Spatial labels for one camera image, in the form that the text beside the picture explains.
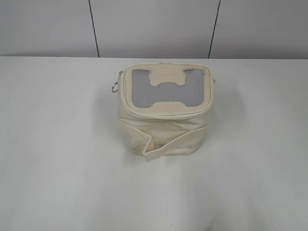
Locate cream zippered bag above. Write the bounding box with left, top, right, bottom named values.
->
left=112, top=63, right=215, bottom=162

